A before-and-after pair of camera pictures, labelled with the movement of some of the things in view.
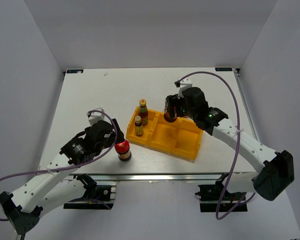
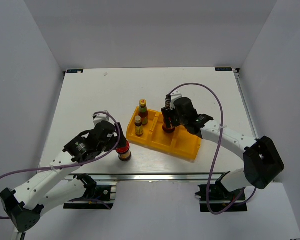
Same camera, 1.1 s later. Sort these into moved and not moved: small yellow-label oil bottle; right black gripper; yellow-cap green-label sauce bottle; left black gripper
Moved: right black gripper
Not moved: small yellow-label oil bottle; yellow-cap green-label sauce bottle; left black gripper
